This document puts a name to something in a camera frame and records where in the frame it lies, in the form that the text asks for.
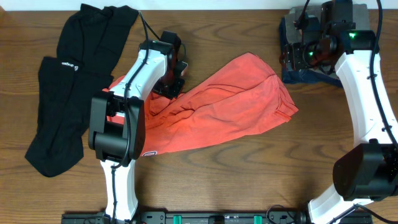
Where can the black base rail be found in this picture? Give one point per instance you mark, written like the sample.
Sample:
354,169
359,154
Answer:
274,215

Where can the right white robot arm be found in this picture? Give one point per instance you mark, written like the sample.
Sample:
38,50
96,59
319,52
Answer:
367,173

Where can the black t-shirt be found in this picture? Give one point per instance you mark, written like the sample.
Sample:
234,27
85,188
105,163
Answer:
90,46

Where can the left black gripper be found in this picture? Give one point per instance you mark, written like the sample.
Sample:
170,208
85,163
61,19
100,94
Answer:
173,94

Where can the red orange t-shirt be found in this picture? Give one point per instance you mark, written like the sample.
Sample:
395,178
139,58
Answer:
245,97

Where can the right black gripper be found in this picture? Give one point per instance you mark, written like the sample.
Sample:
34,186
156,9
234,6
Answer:
293,57

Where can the folded dark blue jeans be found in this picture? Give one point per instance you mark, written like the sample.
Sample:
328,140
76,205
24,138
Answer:
302,76

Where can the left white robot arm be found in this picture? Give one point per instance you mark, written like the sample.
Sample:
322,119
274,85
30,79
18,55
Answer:
117,131

